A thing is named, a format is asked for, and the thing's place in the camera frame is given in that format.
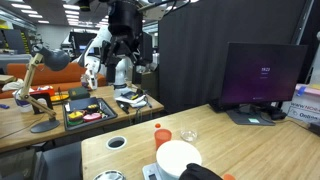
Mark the silver metal plate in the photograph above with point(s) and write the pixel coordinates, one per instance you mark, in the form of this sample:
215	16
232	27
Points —
109	175

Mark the red box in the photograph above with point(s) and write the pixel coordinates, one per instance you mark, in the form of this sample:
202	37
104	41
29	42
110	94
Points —
44	90

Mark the grey kitchen scale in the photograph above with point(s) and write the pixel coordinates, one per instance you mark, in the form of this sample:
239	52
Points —
150	171

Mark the white paper stack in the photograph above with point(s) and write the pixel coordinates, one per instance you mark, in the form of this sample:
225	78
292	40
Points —
140	101

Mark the black computer monitor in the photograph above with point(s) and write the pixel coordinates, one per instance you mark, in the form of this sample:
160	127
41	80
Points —
263	73

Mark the white board panel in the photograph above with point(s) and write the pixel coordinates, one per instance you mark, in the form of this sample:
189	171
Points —
316	60

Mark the white cup with blue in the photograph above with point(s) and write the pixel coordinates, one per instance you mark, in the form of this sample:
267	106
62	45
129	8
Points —
21	103

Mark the white box with pink top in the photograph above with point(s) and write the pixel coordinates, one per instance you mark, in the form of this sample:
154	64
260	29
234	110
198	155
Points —
305	105

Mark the orange plastic cup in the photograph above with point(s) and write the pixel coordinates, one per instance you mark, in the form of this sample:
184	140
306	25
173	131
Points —
162	137

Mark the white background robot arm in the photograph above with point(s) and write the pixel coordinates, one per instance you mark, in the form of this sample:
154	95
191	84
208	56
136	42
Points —
118	75

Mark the ceiling light panel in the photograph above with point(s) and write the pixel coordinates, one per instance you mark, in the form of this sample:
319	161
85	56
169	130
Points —
21	6
71	6

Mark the black arch stand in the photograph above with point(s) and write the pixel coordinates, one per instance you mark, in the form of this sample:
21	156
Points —
33	105

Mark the black handheld tool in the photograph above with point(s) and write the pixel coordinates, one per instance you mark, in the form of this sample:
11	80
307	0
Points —
123	106

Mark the black background screen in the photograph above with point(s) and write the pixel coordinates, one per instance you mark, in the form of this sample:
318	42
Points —
147	48

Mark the black flat desktop device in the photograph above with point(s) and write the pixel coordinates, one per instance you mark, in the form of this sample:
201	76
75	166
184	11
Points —
277	114

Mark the white ceramic bowl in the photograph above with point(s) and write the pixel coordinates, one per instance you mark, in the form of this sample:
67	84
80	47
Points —
179	158

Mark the green toy item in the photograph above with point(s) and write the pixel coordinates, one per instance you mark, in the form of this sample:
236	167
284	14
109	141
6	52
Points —
75	122

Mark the dark green box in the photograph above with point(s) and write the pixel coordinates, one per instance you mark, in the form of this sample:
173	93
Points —
79	93

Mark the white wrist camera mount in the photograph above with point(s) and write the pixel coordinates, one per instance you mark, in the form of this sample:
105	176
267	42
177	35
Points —
154	10

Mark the background computer monitor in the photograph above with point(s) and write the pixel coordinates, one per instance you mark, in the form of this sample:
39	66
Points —
81	41

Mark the yellow orange toy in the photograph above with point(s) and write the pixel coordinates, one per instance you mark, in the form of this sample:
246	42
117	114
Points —
59	98

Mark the orange sofa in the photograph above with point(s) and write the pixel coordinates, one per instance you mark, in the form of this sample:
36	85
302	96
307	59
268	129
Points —
63	75

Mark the small orange object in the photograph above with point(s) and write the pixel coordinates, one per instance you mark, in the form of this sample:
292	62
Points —
228	177

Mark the black chair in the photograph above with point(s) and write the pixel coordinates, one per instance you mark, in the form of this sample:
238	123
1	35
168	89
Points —
60	163

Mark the yellow toy item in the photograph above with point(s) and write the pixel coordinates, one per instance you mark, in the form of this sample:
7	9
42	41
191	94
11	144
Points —
76	115

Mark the grey monitor stand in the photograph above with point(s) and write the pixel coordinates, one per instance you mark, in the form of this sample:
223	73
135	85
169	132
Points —
248	116

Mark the pink toy item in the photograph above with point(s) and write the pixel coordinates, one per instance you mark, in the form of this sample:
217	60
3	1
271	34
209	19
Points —
92	117

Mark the black curtain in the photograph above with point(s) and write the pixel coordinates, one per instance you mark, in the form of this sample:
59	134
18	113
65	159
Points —
193	50

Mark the white cloth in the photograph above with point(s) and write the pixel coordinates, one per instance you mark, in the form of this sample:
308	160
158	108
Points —
12	85

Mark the black plastic tray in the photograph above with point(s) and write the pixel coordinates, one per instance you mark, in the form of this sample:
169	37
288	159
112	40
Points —
106	115

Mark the dark donut toy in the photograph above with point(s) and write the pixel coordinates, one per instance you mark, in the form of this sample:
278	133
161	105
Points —
92	107

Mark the dark grey lumpy object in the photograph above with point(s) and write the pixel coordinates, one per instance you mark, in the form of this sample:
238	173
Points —
198	172

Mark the black box behind monitor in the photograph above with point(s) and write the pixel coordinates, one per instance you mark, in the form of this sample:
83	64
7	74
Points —
216	106

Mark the wooden desk lamp grey head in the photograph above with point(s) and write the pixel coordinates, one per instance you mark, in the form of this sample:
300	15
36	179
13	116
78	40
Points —
31	76

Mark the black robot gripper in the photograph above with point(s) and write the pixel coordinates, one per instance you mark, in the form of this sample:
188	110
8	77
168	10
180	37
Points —
125	20

